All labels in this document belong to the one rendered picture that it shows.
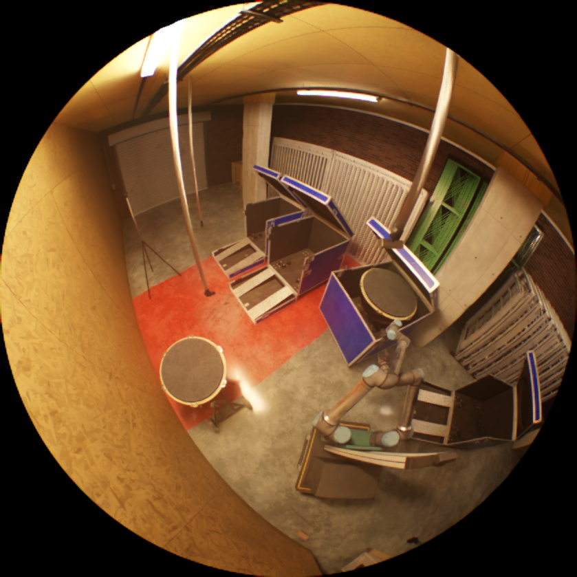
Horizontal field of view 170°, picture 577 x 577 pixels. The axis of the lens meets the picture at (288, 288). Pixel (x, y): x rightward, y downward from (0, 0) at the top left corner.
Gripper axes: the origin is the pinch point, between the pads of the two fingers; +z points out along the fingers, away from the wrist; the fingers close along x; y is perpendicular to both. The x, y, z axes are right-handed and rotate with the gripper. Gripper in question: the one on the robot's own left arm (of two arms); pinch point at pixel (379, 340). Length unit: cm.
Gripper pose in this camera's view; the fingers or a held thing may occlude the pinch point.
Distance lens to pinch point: 214.8
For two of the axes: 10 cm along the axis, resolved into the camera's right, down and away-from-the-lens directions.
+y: 9.1, -0.8, 4.2
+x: -3.3, -7.4, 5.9
